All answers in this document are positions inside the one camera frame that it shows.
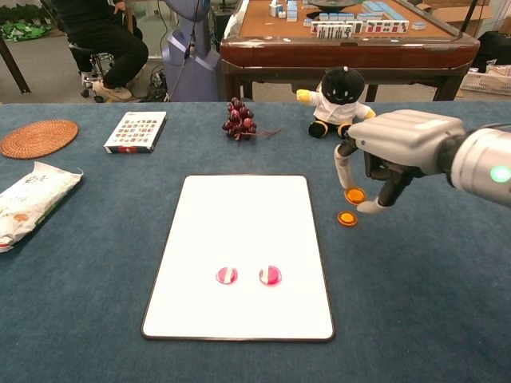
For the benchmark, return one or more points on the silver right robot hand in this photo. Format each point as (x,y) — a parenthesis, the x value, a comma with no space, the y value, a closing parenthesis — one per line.
(403,133)

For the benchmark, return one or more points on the orange disc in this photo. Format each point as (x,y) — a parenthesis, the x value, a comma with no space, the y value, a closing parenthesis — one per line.
(355,196)
(347,218)

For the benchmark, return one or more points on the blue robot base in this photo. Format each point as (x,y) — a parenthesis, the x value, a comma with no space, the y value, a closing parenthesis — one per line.
(191,76)

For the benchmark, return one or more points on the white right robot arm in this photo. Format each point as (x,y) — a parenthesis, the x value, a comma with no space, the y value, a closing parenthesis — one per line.
(479,159)

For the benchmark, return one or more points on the white rectangular board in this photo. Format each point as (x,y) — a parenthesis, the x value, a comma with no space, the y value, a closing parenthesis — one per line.
(239,223)

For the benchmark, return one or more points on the black plush doll white coat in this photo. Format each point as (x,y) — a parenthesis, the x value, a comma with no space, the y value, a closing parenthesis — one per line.
(339,107)

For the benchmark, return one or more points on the white plastic crate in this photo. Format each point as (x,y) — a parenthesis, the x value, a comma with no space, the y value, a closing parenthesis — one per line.
(487,81)

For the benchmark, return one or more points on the brown mahjong table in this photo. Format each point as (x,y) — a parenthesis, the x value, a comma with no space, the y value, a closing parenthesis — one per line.
(339,54)

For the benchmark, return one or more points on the mahjong tile row red print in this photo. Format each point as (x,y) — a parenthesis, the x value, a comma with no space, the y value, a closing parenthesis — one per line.
(386,27)

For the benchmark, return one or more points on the single blue-backed mahjong tile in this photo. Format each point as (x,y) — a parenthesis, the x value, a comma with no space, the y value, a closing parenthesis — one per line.
(418,26)

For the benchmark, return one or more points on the mahjong tile row black print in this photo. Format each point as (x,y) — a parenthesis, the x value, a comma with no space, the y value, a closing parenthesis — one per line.
(337,30)

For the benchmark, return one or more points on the black bag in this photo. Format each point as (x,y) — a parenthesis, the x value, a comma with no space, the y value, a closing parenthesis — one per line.
(495,48)

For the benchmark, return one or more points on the brown cardboard box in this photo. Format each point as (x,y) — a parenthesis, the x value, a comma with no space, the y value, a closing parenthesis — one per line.
(459,14)

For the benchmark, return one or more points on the blue-backed mahjong tile row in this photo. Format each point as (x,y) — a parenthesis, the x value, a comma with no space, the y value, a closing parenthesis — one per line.
(331,17)

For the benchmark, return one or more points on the dark red grape bunch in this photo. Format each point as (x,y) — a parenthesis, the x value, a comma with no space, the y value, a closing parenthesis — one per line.
(239,119)

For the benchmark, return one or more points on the stacked blue-backed mahjong tiles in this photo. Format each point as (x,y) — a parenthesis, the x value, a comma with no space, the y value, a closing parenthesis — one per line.
(289,10)

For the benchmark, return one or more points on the white printed card box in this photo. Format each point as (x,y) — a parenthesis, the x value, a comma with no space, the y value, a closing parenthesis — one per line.
(137,129)

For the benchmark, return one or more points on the seated person in black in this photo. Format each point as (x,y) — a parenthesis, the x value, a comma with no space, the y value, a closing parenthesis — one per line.
(112,48)

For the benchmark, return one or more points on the black wheeled stool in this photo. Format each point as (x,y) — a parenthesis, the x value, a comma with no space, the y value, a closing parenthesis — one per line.
(97,64)

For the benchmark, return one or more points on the brown woven round coaster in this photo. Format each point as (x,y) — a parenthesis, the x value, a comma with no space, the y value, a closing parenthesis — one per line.
(40,139)

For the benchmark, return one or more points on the blue table cloth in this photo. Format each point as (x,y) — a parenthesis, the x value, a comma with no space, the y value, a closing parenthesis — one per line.
(80,299)

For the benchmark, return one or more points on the white snack bag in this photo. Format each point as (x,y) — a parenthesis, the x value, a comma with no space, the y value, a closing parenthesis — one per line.
(32,199)

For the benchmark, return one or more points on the dark table leg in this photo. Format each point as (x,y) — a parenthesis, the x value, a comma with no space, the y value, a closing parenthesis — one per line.
(16,72)

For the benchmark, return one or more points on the green fabric pile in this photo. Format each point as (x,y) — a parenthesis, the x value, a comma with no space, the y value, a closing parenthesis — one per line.
(24,32)

